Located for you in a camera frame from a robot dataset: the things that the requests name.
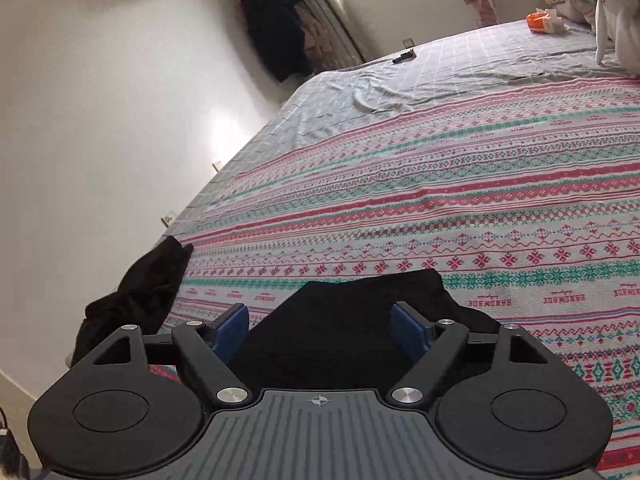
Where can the black crumpled cloth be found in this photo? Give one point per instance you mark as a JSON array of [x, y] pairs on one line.
[[145, 285]]

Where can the black pants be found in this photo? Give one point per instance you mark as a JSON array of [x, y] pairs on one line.
[[340, 330]]

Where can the black hanging clothes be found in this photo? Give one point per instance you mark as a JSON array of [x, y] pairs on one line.
[[275, 30]]

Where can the beige hanging clothes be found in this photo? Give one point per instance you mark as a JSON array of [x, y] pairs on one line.
[[315, 35]]

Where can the striped grey curtain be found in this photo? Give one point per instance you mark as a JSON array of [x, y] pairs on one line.
[[325, 0]]

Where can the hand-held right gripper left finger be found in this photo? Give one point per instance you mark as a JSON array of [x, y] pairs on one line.
[[231, 327]]

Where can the pink green patterned blanket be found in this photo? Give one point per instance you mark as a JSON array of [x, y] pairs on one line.
[[450, 185]]

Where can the white plush rabbit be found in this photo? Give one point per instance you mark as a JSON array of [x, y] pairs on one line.
[[620, 15]]

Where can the orange white packet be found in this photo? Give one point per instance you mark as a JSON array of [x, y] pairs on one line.
[[542, 21]]

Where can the small black device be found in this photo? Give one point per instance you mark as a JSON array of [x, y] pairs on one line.
[[404, 56]]

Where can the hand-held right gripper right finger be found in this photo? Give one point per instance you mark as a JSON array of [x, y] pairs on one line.
[[406, 330]]

